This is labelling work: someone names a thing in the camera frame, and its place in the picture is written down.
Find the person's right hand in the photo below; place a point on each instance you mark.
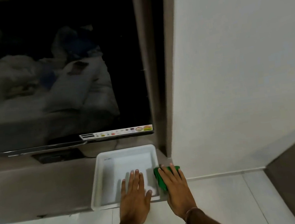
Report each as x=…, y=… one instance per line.
x=180, y=196

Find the person's left hand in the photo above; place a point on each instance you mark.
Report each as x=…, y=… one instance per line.
x=134, y=202

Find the person's right middle finger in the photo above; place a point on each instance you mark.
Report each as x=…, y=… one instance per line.
x=174, y=173

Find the person's left middle finger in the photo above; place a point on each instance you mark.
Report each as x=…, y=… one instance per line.
x=137, y=180

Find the person's left thumb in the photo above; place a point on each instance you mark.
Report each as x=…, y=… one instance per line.
x=149, y=195

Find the person's left little finger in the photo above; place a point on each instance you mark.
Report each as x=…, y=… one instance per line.
x=123, y=189

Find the green cleaning cloth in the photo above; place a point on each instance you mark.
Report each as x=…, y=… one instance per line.
x=160, y=181

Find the white plastic tray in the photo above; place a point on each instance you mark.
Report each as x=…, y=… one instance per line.
x=110, y=178

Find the thread wrist band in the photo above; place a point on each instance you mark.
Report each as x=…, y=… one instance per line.
x=188, y=213

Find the white sticker strip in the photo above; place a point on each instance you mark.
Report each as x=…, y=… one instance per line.
x=116, y=132

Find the black flat screen television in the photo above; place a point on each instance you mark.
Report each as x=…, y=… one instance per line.
x=47, y=61

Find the brown wooden wall panel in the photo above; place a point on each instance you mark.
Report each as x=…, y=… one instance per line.
x=156, y=60

